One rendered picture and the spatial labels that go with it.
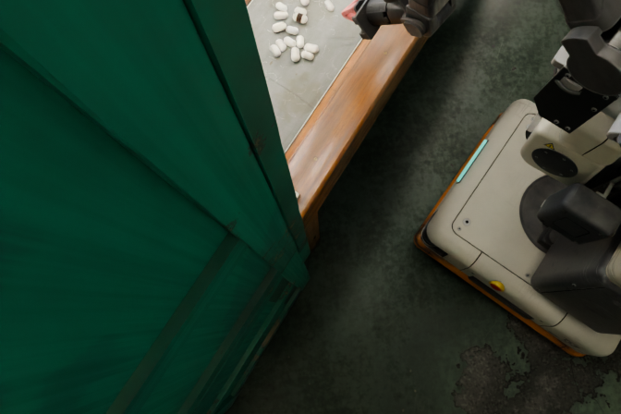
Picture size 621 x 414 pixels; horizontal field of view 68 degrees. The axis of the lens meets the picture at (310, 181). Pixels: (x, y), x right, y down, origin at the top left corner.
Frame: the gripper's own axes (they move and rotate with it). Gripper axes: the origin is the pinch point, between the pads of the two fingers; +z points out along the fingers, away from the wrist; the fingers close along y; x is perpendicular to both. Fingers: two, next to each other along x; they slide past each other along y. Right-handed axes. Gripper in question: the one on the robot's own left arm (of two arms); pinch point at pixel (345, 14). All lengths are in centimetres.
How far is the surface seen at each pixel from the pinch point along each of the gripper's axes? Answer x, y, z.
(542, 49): 99, -82, 15
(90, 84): -45, 55, -63
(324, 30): 5.2, -1.1, 12.3
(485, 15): 81, -85, 36
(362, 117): 16.6, 15.7, -4.7
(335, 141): 15.1, 23.9, -2.9
